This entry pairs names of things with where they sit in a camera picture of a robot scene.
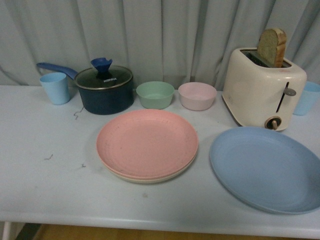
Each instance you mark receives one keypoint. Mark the glass pot lid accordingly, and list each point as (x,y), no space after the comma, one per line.
(103,75)

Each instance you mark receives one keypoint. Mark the pink plate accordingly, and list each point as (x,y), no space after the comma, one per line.
(147,143)

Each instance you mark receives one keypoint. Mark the blue plate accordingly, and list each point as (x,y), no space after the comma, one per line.
(267,170)

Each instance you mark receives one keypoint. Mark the dark blue saucepan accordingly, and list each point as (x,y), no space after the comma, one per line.
(99,102)

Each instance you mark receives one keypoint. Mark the grey curtain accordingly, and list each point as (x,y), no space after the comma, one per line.
(174,41)

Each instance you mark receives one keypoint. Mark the green bowl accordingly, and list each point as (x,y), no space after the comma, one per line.
(155,94)

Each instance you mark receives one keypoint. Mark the cream toaster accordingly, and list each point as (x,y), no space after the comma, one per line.
(258,95)

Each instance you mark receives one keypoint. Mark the cream plate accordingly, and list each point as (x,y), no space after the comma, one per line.
(150,181)

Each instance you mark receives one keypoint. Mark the bread slice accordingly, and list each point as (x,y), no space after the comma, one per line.
(272,45)

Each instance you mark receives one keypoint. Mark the pink bowl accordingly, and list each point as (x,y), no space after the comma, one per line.
(197,96)

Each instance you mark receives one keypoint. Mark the light blue cup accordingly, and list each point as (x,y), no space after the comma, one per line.
(309,96)
(55,85)

